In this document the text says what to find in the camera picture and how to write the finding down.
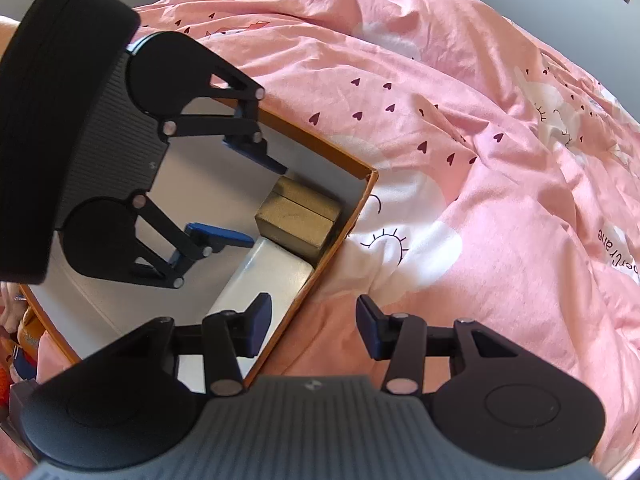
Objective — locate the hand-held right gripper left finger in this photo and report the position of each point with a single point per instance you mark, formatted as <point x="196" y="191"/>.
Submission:
<point x="257" y="325"/>

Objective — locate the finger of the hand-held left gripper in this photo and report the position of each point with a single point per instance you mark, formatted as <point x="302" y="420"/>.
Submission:
<point x="220" y="236"/>
<point x="255" y="152"/>

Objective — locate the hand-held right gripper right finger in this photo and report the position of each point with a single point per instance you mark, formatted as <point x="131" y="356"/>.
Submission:
<point x="369" y="330"/>

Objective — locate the orange cardboard box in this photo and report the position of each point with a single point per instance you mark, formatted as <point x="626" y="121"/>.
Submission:
<point x="320" y="160"/>

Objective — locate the flat white box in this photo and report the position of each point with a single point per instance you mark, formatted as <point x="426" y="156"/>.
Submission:
<point x="265" y="275"/>

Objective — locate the small gold box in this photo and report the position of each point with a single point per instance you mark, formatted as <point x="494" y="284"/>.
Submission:
<point x="295" y="220"/>

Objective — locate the pink printed blanket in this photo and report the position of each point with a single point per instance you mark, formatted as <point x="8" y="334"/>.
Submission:
<point x="475" y="220"/>

